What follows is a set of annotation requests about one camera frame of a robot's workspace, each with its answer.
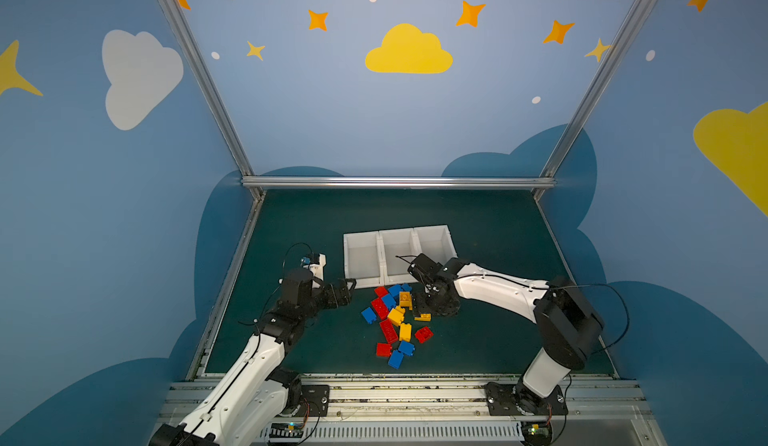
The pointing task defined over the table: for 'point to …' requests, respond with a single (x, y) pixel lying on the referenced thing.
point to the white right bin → (434, 241)
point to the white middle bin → (398, 249)
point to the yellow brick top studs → (405, 299)
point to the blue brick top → (390, 299)
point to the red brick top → (381, 291)
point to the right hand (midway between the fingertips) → (427, 310)
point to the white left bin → (363, 258)
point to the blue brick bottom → (396, 359)
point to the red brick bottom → (383, 349)
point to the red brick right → (423, 335)
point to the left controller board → (286, 430)
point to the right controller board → (535, 433)
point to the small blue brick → (407, 287)
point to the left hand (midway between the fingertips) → (341, 281)
